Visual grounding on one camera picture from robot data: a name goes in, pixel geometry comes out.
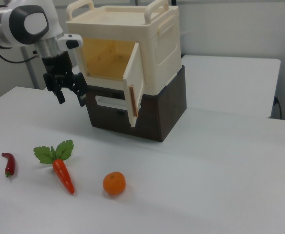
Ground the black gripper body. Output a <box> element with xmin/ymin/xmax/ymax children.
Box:
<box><xmin>40</xmin><ymin>51</ymin><xmax>73</xmax><ymax>81</ymax></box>

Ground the red toy chili pepper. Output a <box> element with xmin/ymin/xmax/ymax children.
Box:
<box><xmin>1</xmin><ymin>152</ymin><xmax>16</xmax><ymax>178</ymax></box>

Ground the copper door handle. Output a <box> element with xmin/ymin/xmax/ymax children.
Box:
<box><xmin>128</xmin><ymin>84</ymin><xmax>139</xmax><ymax>118</ymax></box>

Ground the toy carrot with green leaves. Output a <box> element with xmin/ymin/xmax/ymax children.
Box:
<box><xmin>33</xmin><ymin>139</ymin><xmax>76</xmax><ymax>195</ymax></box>

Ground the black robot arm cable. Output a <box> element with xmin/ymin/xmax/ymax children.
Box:
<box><xmin>0</xmin><ymin>47</ymin><xmax>39</xmax><ymax>64</ymax></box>

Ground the cream plastic toy cabinet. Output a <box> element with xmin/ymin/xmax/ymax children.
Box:
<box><xmin>66</xmin><ymin>0</ymin><xmax>183</xmax><ymax>96</ymax></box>

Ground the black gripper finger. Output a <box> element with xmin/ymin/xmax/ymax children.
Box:
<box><xmin>43</xmin><ymin>72</ymin><xmax>67</xmax><ymax>105</ymax></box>
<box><xmin>69</xmin><ymin>71</ymin><xmax>88</xmax><ymax>107</ymax></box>

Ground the grey metal stand pole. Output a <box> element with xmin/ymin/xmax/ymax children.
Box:
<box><xmin>20</xmin><ymin>46</ymin><xmax>39</xmax><ymax>90</ymax></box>

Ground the black power cable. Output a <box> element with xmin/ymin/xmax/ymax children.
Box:
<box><xmin>273</xmin><ymin>96</ymin><xmax>283</xmax><ymax>120</ymax></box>

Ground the cream cabinet door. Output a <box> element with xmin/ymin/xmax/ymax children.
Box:
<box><xmin>122</xmin><ymin>42</ymin><xmax>146</xmax><ymax>129</ymax></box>

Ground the dark brown wooden drawer box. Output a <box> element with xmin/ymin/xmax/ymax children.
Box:
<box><xmin>85</xmin><ymin>64</ymin><xmax>188</xmax><ymax>143</ymax></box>

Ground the orange toy mandarin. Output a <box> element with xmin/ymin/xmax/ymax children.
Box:
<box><xmin>102</xmin><ymin>171</ymin><xmax>127</xmax><ymax>195</ymax></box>

